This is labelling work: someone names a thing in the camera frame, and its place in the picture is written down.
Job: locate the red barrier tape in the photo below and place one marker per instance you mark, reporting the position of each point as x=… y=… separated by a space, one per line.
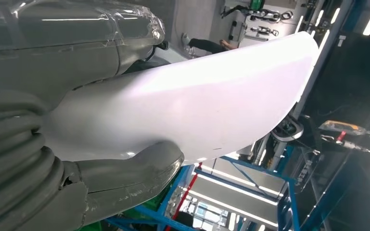
x=185 y=191

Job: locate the person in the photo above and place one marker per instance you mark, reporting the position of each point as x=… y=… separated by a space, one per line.
x=207 y=44

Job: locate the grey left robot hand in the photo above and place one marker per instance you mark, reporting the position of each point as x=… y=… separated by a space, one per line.
x=60 y=47

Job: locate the blue metal shelf rack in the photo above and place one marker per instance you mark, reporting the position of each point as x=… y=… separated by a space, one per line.
x=159 y=210

